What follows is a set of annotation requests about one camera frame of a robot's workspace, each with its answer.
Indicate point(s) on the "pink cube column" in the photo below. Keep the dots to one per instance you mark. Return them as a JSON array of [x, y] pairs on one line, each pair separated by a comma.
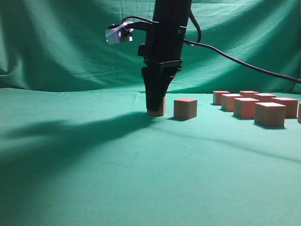
[[161, 111], [217, 96], [228, 101], [245, 107], [185, 108], [291, 105], [264, 97], [248, 93], [299, 113], [269, 114]]

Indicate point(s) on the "green cloth backdrop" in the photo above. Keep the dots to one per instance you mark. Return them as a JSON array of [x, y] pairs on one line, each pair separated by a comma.
[[78, 149]]

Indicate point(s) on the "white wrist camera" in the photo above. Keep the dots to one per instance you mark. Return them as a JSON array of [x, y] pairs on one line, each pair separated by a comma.
[[116, 34]]

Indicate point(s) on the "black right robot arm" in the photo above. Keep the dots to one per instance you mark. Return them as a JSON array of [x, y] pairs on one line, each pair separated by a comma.
[[172, 11]]

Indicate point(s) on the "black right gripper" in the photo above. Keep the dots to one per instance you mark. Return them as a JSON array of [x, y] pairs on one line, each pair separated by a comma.
[[162, 52]]

